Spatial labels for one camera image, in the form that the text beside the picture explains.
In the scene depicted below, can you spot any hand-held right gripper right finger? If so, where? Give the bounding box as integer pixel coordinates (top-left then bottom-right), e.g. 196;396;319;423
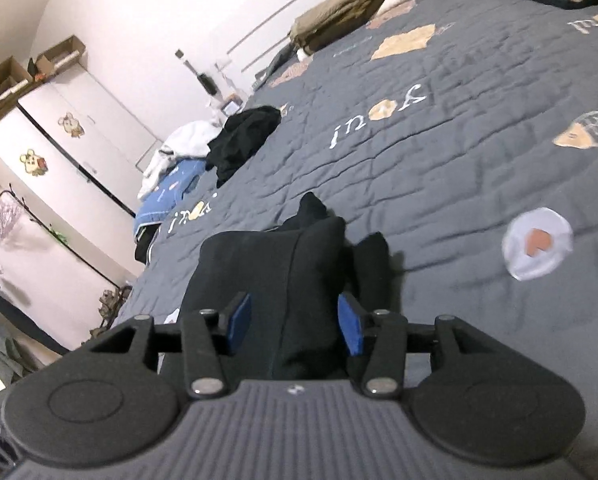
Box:
337;291;502;400

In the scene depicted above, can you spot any grey hanging garment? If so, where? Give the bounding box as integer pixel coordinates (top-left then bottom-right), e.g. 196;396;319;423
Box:
0;305;40;386

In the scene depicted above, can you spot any black printed t-shirt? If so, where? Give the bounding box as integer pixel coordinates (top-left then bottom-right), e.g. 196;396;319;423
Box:
164;191;394;381

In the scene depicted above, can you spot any khaki folded blanket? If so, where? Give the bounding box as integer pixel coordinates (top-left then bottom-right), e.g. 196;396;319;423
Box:
289;0;420;53

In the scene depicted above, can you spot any brown mottled plush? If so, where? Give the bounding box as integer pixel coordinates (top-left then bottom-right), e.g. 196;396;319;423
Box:
89;287;132;341

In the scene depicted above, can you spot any bear sticker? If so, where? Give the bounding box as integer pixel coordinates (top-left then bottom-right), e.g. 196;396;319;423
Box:
59;112;86;138
20;149;48;177

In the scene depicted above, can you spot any grey printed quilt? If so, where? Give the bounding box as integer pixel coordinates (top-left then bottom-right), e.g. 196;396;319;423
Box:
111;0;598;480

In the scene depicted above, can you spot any black clothes rack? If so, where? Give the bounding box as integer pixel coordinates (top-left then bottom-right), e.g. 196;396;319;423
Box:
0;185;130;356

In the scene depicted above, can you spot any blue folded garment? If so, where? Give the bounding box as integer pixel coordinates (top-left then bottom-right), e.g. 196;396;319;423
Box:
133;159;207;238

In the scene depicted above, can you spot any black clothes pile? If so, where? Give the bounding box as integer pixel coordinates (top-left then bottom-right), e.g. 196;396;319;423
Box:
206;105;284;188

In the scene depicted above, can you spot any white pillow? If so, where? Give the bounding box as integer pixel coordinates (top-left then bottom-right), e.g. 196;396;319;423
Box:
376;0;422;18

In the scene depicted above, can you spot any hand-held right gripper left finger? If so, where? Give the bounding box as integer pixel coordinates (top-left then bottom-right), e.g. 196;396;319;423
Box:
88;291;254;398

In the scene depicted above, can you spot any white grey clothes pile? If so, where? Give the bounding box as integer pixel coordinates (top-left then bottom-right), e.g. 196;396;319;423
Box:
138;120;224;201

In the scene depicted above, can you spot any white wardrobe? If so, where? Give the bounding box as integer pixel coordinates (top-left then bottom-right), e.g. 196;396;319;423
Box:
0;62;162;281

